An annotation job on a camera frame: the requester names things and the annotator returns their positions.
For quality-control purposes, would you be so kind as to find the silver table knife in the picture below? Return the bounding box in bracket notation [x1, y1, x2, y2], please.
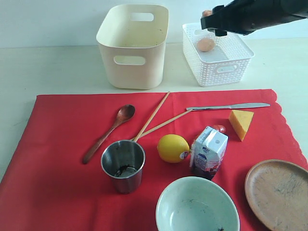
[186, 103, 270, 111]

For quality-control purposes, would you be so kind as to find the wooden chopstick steep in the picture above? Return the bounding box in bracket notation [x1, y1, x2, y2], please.
[132, 91, 170, 142]

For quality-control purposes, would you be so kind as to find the yellow lemon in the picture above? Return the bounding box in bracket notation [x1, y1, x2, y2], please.
[157, 134, 190, 164]

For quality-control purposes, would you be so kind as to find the red tablecloth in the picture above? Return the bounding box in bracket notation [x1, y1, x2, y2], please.
[0, 90, 308, 231]

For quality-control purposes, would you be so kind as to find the red cherry tomato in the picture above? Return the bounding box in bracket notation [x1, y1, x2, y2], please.
[212, 125, 226, 134]

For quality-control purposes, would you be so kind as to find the orange fried food piece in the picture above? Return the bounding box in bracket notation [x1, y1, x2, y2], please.
[202, 10, 213, 17]

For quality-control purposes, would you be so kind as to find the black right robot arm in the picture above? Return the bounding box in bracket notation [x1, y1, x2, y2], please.
[201, 0, 308, 37]

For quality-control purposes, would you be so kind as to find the stainless steel cup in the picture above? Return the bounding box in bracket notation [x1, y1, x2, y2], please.
[101, 140, 145, 194]

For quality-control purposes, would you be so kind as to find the yellow cheese wedge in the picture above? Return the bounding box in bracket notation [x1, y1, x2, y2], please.
[229, 110, 254, 141]

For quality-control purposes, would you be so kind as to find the small milk carton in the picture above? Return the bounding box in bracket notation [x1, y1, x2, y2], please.
[190, 126, 228, 180]

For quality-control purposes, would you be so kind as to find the pale green ceramic bowl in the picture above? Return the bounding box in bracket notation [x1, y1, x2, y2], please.
[155, 177, 240, 231]

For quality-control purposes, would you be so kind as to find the brown wooden plate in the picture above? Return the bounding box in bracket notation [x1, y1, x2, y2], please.
[244, 159, 308, 231]

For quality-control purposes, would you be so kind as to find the brown egg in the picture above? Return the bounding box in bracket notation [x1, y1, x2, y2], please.
[197, 38, 215, 52]

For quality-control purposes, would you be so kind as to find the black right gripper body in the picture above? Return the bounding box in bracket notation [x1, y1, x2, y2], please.
[228, 0, 289, 35]

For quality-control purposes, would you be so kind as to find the cream plastic bin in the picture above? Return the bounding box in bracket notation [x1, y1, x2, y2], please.
[96, 4, 169, 90]

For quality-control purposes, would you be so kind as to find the white perforated plastic basket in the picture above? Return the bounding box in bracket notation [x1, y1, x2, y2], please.
[182, 23, 254, 87]

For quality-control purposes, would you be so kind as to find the wooden chopstick flat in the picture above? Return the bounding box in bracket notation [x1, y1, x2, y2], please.
[139, 109, 193, 138]

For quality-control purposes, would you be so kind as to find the brown wooden spoon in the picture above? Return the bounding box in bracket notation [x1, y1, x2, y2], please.
[82, 104, 135, 164]

